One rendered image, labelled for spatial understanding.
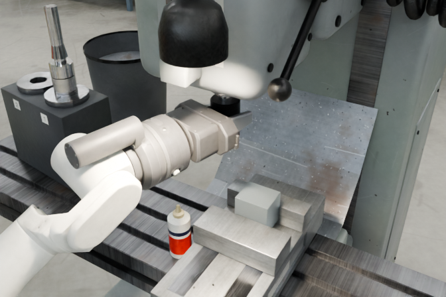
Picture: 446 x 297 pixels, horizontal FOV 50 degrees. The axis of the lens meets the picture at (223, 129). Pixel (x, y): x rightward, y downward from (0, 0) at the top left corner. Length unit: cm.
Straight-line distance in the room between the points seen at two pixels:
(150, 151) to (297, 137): 54
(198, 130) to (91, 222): 19
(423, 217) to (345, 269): 173
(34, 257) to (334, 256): 53
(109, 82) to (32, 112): 163
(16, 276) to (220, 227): 32
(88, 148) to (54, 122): 42
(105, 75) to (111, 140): 207
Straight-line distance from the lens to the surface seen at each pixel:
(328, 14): 74
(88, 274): 224
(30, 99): 107
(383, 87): 105
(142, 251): 92
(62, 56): 100
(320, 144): 109
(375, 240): 126
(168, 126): 65
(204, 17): 46
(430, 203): 273
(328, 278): 88
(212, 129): 68
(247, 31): 57
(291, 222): 84
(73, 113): 99
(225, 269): 78
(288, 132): 111
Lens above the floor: 160
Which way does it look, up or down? 31 degrees down
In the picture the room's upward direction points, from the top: straight up
